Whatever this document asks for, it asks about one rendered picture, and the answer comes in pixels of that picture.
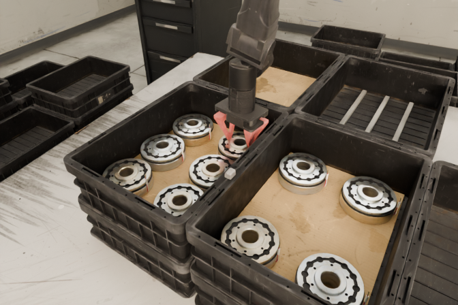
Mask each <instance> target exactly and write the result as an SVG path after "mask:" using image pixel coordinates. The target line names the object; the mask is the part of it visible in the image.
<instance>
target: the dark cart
mask: <svg viewBox="0 0 458 305"><path fill-rule="evenodd" d="M134 1H135V6H136V14H137V19H138V27H139V32H140V41H141V45H142V53H143V59H144V67H145V71H146V77H147V85H149V84H150V83H152V82H154V81H155V80H157V79H158V78H160V77H161V76H163V75H164V74H166V73H168V72H169V71H170V70H172V69H174V68H175V67H176V66H178V65H180V64H181V63H182V62H184V61H186V60H187V59H188V58H190V57H192V56H193V55H195V54H196V53H197V52H201V53H205V54H211V55H215V56H219V57H224V58H225V57H227V56H228V55H230V54H228V53H227V52H226V51H227V47H228V44H227V43H226V40H227V37H228V32H229V30H230V28H231V26H232V25H233V24H234V23H236V20H237V15H238V13H239V11H240V9H241V6H242V0H134Z"/></svg>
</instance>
